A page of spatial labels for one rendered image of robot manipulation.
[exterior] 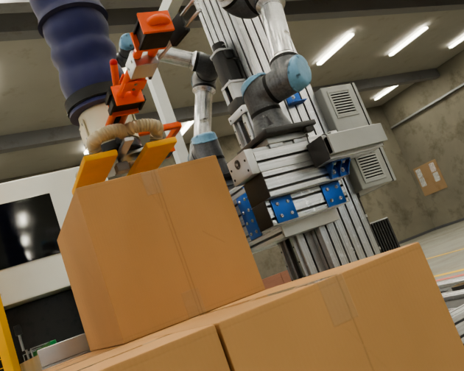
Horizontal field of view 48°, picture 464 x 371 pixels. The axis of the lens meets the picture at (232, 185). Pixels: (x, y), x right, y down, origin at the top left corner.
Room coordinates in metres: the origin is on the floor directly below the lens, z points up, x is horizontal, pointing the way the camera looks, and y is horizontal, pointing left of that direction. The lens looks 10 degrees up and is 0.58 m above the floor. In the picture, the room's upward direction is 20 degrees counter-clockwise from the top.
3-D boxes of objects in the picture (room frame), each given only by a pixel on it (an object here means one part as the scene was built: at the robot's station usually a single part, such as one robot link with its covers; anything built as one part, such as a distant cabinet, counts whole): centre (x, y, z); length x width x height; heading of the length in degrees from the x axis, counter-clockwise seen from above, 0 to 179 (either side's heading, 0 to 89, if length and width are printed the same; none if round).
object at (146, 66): (1.22, 0.10, 1.17); 0.07 x 0.07 x 0.04; 27
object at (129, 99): (1.42, 0.20, 1.18); 0.10 x 0.08 x 0.06; 117
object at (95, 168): (1.60, 0.40, 1.08); 0.34 x 0.10 x 0.05; 27
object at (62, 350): (1.95, 0.50, 0.58); 0.70 x 0.03 x 0.06; 118
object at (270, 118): (1.87, -0.21, 1.09); 0.15 x 0.15 x 0.10
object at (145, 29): (1.10, 0.05, 1.18); 0.08 x 0.07 x 0.05; 27
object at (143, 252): (1.62, 0.33, 0.74); 0.60 x 0.40 x 0.40; 27
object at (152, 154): (1.68, 0.23, 1.08); 0.34 x 0.10 x 0.05; 27
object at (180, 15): (1.18, 0.02, 1.18); 0.31 x 0.03 x 0.05; 39
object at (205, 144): (2.30, 0.05, 1.20); 0.13 x 0.12 x 0.14; 19
